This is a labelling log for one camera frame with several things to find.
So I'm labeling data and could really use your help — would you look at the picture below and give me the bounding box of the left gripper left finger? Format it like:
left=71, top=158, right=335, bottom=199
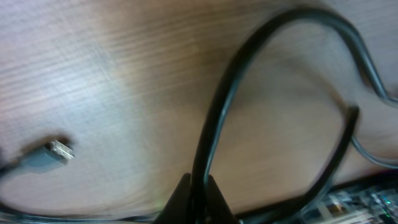
left=153, top=173, right=191, bottom=224

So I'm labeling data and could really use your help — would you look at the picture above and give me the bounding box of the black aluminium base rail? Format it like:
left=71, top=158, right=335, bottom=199
left=236, top=172, right=398, bottom=224

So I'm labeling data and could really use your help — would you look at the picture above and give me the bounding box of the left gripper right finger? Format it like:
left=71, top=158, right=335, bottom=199
left=205, top=175, right=239, bottom=224

